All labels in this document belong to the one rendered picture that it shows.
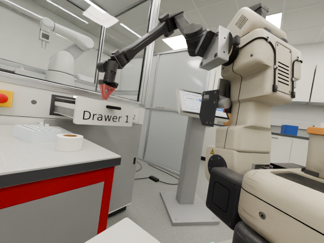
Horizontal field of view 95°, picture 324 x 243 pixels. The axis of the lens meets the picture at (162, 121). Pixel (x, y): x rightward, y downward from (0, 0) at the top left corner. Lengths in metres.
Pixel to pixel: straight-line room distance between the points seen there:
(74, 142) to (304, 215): 0.52
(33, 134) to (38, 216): 0.24
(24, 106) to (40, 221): 0.63
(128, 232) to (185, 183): 1.45
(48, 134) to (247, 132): 0.70
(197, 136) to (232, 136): 0.95
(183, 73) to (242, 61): 1.99
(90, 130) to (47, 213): 0.69
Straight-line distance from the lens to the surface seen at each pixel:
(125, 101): 1.21
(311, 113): 4.20
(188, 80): 2.49
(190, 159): 1.58
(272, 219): 0.38
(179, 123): 2.44
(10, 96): 0.93
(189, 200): 1.76
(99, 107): 0.71
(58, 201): 0.47
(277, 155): 3.45
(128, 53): 0.91
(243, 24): 0.76
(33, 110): 0.99
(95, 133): 1.11
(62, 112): 0.87
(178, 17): 1.03
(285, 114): 4.15
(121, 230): 0.22
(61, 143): 0.51
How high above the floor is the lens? 0.90
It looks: 2 degrees down
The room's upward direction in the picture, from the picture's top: 8 degrees clockwise
